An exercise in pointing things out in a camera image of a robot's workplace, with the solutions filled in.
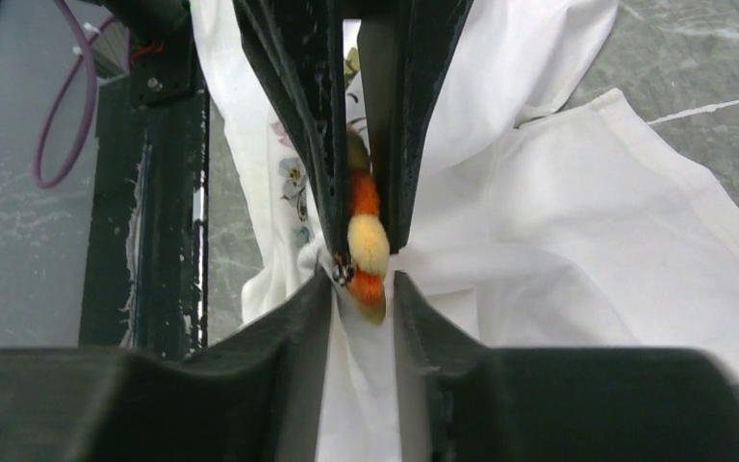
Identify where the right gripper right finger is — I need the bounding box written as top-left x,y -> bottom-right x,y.
393,271 -> 739,461

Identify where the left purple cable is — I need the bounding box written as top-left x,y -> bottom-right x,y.
31,0 -> 122,190

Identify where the white printed t-shirt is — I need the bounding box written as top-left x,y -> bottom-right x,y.
191,1 -> 739,461

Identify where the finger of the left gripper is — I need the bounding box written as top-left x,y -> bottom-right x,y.
358,0 -> 473,253
233,0 -> 349,257

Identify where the orange yellow pompom brooch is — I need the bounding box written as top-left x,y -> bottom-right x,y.
334,126 -> 391,325

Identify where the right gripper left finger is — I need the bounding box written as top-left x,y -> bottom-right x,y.
0,271 -> 332,461

